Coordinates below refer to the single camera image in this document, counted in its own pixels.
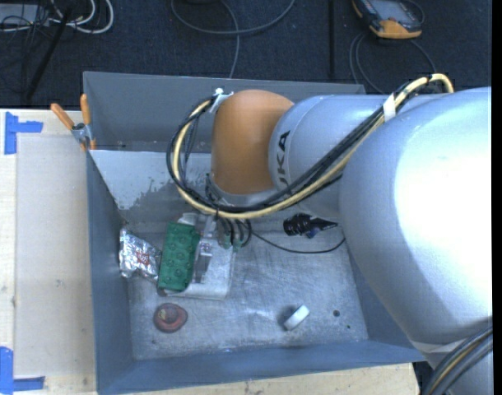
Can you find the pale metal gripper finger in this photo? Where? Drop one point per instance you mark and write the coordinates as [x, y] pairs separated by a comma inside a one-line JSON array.
[[205, 257], [210, 226]]

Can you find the clear plastic box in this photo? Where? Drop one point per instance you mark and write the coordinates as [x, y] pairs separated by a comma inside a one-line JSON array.
[[218, 278]]

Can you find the dark green flat block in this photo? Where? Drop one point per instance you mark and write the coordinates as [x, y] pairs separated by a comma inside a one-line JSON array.
[[179, 257]]

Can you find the silver foil packet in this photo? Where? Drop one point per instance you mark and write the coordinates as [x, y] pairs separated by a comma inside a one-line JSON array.
[[138, 255]]

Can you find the red-brown round toy food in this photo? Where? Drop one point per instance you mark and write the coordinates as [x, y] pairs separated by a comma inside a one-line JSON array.
[[170, 317]]

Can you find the grey metal bin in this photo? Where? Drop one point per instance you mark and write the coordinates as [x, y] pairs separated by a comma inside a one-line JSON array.
[[255, 315]]

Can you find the pale wood flat board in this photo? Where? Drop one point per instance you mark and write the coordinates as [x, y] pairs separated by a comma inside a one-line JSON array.
[[53, 241]]

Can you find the black cylinder on white bracket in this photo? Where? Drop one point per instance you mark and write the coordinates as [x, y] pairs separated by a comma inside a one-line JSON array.
[[300, 225]]

